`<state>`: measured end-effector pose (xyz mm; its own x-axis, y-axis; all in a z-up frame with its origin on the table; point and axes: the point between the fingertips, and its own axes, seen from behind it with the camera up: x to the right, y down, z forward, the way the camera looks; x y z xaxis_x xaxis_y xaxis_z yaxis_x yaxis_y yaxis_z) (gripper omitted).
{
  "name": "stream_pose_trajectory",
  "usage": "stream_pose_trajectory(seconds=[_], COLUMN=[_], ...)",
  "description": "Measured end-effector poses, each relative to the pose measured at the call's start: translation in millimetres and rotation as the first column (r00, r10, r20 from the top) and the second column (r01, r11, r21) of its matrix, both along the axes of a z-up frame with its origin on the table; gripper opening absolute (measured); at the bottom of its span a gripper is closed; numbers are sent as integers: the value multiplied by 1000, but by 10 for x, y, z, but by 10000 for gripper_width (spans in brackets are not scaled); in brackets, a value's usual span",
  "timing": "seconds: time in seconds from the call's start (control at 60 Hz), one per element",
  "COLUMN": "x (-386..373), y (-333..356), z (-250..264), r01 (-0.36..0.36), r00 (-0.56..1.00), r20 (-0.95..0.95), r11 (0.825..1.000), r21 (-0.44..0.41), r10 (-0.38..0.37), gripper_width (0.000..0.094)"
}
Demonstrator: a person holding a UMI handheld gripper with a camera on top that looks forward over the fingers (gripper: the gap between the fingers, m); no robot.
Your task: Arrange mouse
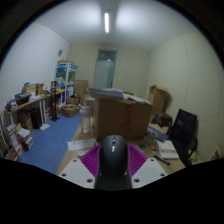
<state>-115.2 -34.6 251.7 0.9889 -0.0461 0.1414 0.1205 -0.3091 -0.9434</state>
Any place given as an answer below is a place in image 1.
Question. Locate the book shelf unit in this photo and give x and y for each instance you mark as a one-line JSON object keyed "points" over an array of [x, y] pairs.
{"points": [[8, 140]]}

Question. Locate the black computer mouse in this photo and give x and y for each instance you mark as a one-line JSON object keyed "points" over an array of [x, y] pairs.
{"points": [[114, 156]]}

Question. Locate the grey door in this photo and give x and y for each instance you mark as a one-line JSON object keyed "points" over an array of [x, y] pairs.
{"points": [[105, 71]]}

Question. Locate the clear plastic jar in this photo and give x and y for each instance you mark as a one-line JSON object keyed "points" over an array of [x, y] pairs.
{"points": [[85, 120]]}

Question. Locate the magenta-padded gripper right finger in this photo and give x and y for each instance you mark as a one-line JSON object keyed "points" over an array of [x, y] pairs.
{"points": [[150, 171]]}

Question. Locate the paper stack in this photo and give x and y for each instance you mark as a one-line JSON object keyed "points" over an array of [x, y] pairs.
{"points": [[110, 92]]}

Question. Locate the ceiling tube light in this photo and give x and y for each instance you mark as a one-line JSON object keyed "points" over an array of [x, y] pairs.
{"points": [[106, 22]]}

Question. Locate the blue white display cabinet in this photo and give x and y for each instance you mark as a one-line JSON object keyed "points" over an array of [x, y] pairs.
{"points": [[66, 81]]}

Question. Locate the round wall clock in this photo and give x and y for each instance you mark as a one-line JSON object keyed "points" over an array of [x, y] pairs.
{"points": [[60, 52]]}

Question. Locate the black pen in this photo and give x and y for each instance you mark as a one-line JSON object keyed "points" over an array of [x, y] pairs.
{"points": [[162, 160]]}

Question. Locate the stack of books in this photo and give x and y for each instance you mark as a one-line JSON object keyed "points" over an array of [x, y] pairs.
{"points": [[25, 137]]}

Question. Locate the black bin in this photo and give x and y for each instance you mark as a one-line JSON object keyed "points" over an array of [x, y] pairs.
{"points": [[36, 118]]}

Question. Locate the black floor stand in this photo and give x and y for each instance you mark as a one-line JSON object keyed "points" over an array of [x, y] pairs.
{"points": [[54, 103]]}

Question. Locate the wooden side desk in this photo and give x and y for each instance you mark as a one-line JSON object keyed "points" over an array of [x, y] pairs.
{"points": [[30, 101]]}

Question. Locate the stacked cardboard boxes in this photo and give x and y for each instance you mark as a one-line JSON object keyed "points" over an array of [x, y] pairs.
{"points": [[81, 90]]}

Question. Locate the white paper sheet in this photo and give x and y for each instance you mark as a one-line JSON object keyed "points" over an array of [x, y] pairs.
{"points": [[81, 144]]}

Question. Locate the black chair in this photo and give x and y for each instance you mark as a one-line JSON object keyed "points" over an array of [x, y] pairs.
{"points": [[183, 130]]}

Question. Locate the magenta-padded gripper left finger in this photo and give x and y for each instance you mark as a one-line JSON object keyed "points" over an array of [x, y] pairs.
{"points": [[75, 173]]}

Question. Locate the white notebook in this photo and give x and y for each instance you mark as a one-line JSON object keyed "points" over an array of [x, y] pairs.
{"points": [[167, 149]]}

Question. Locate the open cardboard floor box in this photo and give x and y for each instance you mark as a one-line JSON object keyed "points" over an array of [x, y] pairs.
{"points": [[70, 110]]}

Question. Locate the open tall cardboard box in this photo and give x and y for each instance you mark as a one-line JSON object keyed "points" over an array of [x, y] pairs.
{"points": [[158, 99]]}

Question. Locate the large cardboard box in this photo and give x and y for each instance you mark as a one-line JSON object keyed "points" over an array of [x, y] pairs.
{"points": [[116, 118]]}

